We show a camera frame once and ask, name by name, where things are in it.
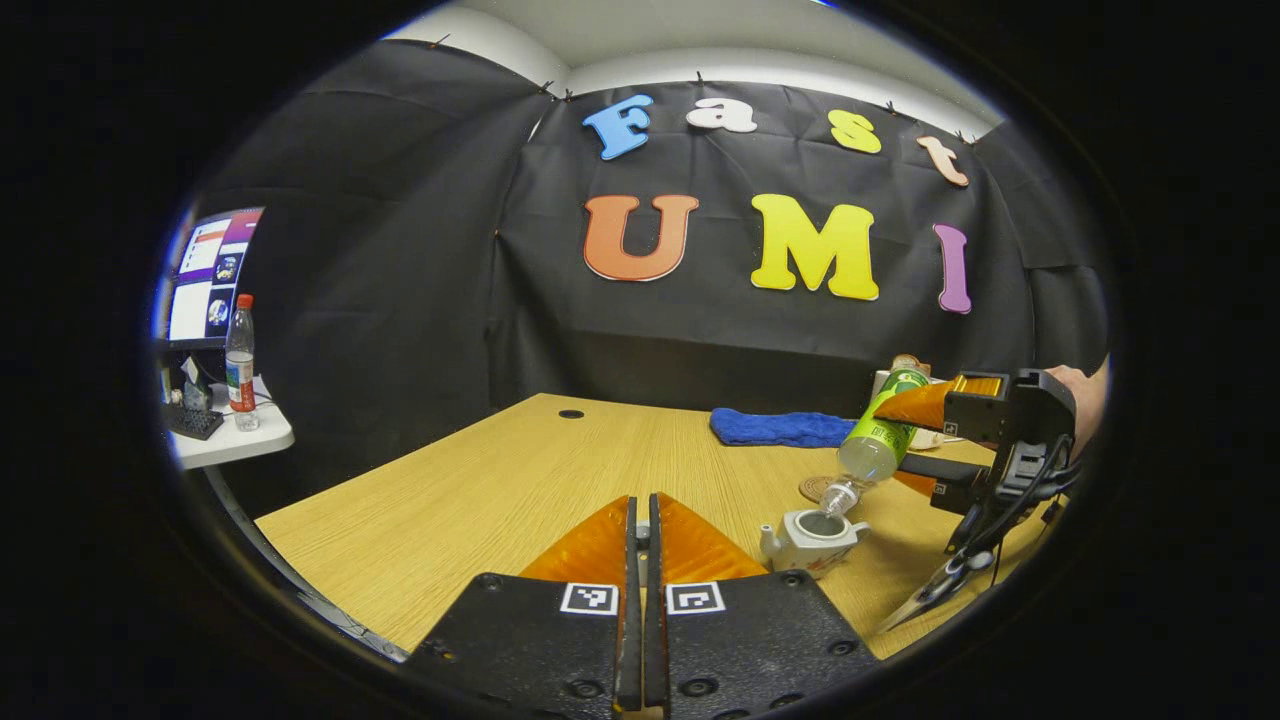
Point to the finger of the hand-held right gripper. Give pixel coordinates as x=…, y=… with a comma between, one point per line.
x=925, y=405
x=945, y=470

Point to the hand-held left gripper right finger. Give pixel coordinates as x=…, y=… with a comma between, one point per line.
x=745, y=640

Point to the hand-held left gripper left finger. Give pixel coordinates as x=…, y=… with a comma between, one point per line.
x=540, y=640

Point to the green label water bottle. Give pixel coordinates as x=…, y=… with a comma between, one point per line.
x=880, y=440

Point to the white ceramic teacup with spout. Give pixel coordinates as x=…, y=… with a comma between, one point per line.
x=800, y=548

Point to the round woven coaster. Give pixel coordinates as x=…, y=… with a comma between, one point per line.
x=815, y=488

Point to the red cap water bottle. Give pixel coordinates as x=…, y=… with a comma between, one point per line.
x=240, y=365

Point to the blue towel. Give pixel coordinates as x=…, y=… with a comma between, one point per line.
x=775, y=428

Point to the white side table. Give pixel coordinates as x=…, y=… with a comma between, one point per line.
x=250, y=440

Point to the black backdrop cloth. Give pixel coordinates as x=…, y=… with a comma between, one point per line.
x=400, y=300

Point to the computer monitor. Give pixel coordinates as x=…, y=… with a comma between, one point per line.
x=210, y=280

